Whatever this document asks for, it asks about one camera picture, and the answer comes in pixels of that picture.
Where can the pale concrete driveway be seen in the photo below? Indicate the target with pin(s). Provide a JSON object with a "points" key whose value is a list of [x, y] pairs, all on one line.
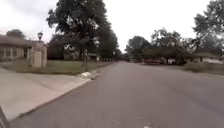
{"points": [[26, 90]]}

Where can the grass lawn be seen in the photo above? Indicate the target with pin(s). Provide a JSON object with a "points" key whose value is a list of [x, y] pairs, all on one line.
{"points": [[63, 66]]}

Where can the red car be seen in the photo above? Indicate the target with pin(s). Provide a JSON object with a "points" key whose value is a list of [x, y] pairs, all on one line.
{"points": [[151, 61]]}

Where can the grey asphalt road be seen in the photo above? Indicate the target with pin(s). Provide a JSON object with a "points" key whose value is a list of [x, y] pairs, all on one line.
{"points": [[133, 100]]}

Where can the pale low house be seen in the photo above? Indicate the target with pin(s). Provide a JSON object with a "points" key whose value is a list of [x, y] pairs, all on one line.
{"points": [[208, 59]]}

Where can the large dark tree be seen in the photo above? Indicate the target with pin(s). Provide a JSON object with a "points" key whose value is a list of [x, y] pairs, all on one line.
{"points": [[80, 26]]}

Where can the group of trees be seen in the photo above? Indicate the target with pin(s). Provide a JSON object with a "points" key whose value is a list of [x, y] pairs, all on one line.
{"points": [[136, 46]]}

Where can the building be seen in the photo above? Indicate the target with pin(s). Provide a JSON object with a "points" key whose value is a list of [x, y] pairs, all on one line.
{"points": [[93, 56]]}

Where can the tall tree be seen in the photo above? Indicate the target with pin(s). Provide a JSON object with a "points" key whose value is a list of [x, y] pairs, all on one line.
{"points": [[210, 26]]}

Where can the grass verge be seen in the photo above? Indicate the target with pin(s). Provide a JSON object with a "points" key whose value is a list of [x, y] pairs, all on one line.
{"points": [[206, 67]]}

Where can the white vehicle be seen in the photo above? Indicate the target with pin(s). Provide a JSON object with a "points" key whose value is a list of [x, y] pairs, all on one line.
{"points": [[171, 61]]}

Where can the brick pillar with lamp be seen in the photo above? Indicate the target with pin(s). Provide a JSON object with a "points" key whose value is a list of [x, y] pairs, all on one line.
{"points": [[38, 55]]}

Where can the beige house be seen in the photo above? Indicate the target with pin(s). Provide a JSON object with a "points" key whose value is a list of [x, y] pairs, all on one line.
{"points": [[13, 50]]}

